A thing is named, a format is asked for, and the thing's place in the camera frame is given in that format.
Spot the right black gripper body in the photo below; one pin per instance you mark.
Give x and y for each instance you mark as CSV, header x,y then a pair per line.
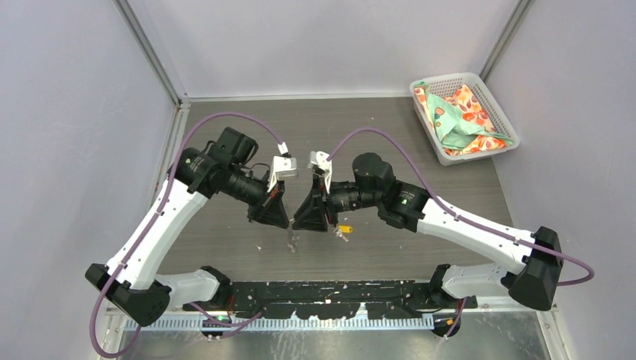
x,y
331,212

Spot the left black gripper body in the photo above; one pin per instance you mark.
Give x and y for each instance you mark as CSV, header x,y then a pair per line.
x,y
267,198

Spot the yellow key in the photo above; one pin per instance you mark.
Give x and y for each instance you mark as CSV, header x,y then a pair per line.
x,y
343,232

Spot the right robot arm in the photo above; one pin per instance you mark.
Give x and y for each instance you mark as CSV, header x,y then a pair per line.
x,y
523,264

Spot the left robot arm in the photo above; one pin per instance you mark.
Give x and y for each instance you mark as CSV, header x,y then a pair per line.
x,y
135,287

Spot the floral patterned cloth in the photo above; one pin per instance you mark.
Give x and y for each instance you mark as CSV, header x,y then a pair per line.
x,y
460,123

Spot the white plastic basket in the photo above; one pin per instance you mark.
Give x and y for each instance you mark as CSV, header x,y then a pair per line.
x,y
446,85

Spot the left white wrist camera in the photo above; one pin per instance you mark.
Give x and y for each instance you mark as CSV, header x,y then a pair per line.
x,y
282,169

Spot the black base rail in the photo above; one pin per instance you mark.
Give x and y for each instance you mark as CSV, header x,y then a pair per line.
x,y
332,300

